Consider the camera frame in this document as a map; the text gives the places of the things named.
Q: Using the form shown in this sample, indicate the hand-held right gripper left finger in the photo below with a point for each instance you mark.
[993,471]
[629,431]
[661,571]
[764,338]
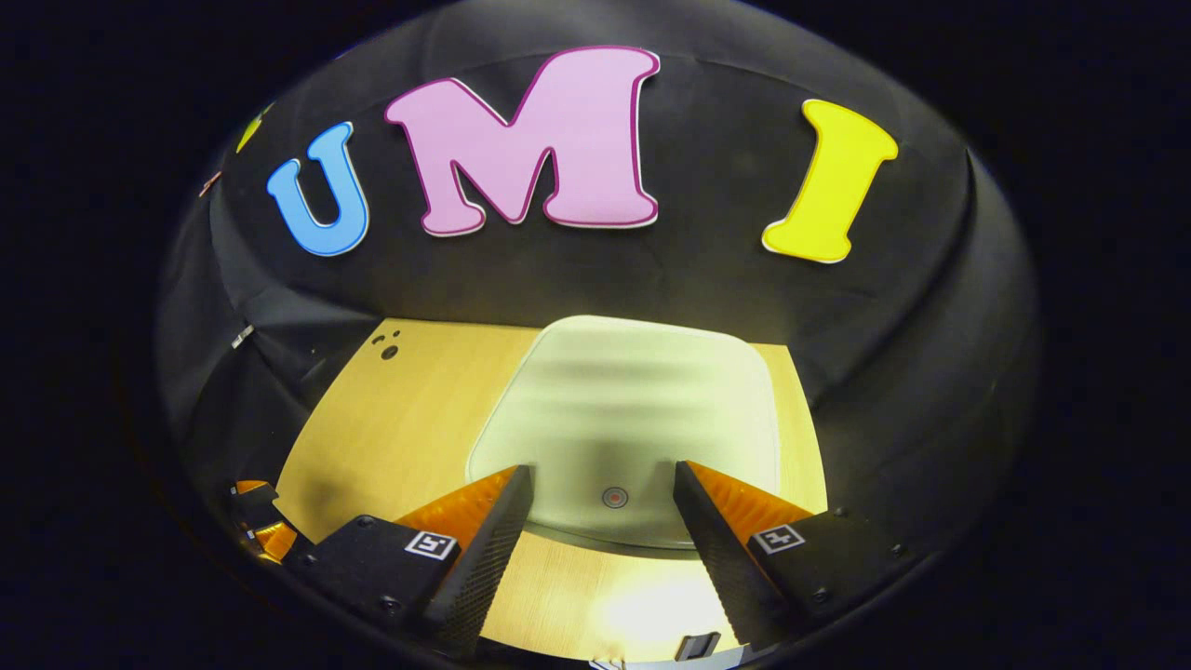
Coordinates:
[484,549]

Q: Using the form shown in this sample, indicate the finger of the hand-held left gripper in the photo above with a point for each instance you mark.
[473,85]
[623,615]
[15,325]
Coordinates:
[274,542]
[253,507]

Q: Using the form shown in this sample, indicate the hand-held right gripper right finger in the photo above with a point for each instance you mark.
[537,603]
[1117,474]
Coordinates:
[721,549]

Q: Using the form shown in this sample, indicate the green desktop garbage bin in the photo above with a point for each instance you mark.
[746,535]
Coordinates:
[623,419]

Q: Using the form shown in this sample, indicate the wooden desktop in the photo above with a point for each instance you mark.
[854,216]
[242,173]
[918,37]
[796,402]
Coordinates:
[400,419]

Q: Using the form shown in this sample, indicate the silver cloth clip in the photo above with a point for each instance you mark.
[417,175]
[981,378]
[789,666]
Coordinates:
[242,335]

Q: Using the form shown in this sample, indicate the black backdrop cloth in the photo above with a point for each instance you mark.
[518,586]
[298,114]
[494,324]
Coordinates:
[707,279]

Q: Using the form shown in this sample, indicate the copper cloth clip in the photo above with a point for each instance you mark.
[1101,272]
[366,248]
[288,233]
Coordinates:
[209,183]

